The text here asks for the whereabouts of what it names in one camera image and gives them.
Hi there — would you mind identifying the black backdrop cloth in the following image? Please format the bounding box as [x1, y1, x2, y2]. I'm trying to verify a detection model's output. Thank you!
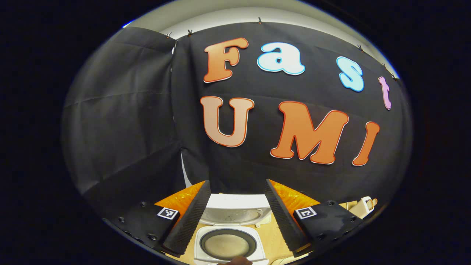
[61, 21, 412, 218]

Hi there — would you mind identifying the white toaster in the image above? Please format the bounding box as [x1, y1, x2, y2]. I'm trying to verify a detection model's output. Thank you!
[347, 196, 375, 220]

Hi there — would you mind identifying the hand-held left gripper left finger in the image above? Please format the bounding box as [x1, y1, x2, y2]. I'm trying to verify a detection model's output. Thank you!
[106, 180, 212, 258]

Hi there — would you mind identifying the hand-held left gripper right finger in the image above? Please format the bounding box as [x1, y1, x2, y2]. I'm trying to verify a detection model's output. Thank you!
[265, 179, 364, 258]

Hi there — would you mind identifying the white uncooked rice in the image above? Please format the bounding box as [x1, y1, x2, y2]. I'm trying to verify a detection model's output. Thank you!
[203, 233, 255, 259]

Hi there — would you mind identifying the white rice cooker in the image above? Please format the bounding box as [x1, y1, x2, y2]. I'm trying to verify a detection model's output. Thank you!
[193, 194, 273, 265]

